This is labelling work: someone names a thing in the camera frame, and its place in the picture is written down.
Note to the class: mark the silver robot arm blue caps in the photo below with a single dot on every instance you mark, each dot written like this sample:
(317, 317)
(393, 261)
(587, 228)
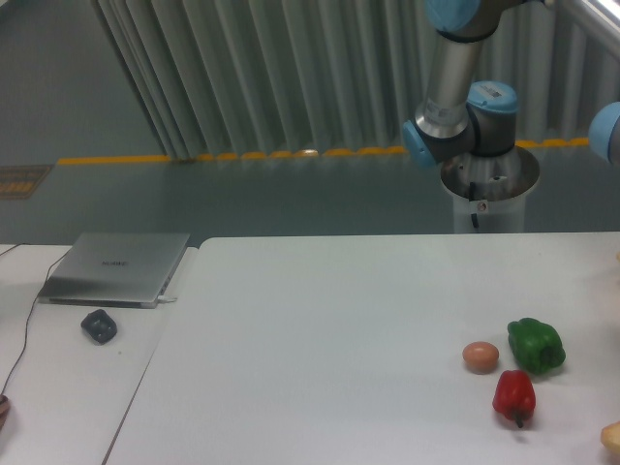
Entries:
(457, 117)

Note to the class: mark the green bell pepper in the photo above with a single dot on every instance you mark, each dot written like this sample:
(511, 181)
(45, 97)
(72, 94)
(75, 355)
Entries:
(536, 346)

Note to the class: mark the red bell pepper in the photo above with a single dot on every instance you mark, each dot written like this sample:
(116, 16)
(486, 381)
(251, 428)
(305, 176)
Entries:
(514, 397)

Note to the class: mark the pleated grey curtain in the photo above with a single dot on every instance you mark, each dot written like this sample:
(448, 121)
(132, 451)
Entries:
(218, 77)

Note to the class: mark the brown egg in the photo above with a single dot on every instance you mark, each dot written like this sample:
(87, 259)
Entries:
(480, 357)

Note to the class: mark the silver closed laptop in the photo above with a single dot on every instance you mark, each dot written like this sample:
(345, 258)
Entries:
(116, 269)

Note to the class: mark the small black clip object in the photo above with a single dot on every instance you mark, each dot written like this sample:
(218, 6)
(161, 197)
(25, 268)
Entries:
(99, 326)

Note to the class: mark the brown object at left edge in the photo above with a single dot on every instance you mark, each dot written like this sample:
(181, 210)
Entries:
(5, 407)

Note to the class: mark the pale yellow food item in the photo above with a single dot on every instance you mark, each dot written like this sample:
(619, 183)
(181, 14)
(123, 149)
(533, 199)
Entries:
(610, 437)

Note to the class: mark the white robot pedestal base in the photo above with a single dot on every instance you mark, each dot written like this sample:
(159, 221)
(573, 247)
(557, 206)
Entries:
(489, 194)

